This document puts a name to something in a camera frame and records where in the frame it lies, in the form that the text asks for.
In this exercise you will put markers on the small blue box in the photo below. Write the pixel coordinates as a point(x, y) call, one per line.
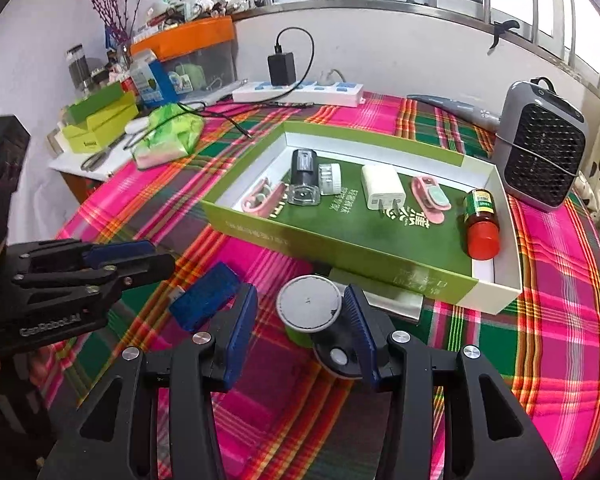
point(205, 295)

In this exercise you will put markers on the small white ribbed jar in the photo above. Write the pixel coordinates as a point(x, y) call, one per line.
point(330, 180)

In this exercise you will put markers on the green tissue pack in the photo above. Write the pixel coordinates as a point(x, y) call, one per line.
point(167, 135)

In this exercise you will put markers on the black window hook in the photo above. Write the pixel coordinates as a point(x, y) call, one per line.
point(507, 25)

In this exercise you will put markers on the lime green cardboard box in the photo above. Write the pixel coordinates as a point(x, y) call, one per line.
point(100, 135)

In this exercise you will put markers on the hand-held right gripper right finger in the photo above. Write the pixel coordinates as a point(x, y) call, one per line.
point(362, 330)

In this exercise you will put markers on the plaid tablecloth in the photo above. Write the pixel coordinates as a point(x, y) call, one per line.
point(555, 335)

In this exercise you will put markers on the blue carton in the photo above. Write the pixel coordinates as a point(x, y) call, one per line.
point(152, 82)

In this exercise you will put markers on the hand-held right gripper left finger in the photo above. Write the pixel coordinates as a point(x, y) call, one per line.
point(242, 330)

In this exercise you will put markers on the glass jar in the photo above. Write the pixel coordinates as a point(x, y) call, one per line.
point(77, 70)

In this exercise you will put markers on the clear storage box orange lid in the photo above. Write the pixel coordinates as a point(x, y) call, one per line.
point(190, 35)

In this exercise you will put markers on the white power strip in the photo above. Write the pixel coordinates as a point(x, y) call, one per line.
point(330, 95)

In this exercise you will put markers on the dotted cream curtain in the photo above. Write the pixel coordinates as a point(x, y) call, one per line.
point(597, 195)

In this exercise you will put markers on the green and white cardboard box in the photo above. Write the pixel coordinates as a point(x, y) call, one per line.
point(355, 230)

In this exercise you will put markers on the brown bottle with red cap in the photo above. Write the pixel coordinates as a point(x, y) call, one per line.
point(482, 237)

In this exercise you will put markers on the grey blue handheld device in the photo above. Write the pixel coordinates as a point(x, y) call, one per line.
point(455, 106)

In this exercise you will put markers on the white side cabinet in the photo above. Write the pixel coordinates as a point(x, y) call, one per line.
point(65, 165)

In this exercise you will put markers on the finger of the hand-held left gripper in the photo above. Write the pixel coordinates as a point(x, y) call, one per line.
point(145, 270)
point(120, 252)

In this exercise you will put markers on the pink looped earphone holder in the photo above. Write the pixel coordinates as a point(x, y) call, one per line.
point(267, 202)

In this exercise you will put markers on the black round device white button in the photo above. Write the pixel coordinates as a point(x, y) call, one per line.
point(325, 349)

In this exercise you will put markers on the black bottle with clear cap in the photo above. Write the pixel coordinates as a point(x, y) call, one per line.
point(302, 167)

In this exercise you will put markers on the purple flower branches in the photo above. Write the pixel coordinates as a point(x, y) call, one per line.
point(115, 25)

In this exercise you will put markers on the grey space heater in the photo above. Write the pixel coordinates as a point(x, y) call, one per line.
point(512, 105)

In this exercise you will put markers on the pink clip with green pad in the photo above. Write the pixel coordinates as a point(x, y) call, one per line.
point(425, 205)

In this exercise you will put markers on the pile of assorted clutter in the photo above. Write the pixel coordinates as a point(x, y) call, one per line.
point(180, 7)

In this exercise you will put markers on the green jar with grey lid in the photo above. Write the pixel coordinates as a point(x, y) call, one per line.
point(307, 305)

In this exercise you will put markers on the white charger plug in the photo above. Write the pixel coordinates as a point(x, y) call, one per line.
point(382, 185)

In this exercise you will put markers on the dark green cardboard box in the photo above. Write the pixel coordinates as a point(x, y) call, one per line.
point(97, 102)

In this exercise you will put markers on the metal window grille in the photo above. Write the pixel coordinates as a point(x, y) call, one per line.
point(360, 4)

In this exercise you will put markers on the scissors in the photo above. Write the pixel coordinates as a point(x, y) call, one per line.
point(97, 160)

